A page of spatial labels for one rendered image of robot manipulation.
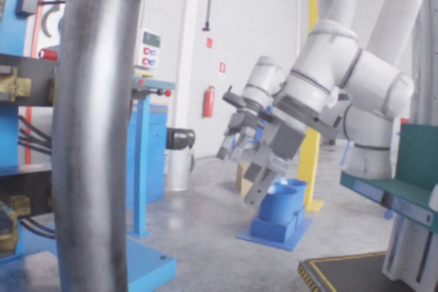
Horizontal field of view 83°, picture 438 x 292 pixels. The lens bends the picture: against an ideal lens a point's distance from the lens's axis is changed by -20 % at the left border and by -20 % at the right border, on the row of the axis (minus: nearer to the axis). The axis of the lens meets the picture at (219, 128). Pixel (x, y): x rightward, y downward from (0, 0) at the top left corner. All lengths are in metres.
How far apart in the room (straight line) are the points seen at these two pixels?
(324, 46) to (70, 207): 0.67
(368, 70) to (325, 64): 0.08
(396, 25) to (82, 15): 0.73
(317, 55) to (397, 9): 0.28
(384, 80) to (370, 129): 0.59
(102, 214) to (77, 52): 0.40
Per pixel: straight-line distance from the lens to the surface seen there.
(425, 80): 1.18
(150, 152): 2.79
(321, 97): 0.54
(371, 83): 0.54
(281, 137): 0.50
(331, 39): 0.54
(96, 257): 0.84
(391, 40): 0.71
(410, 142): 1.15
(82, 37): 0.76
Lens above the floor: 0.92
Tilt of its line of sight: 3 degrees down
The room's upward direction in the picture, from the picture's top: 5 degrees clockwise
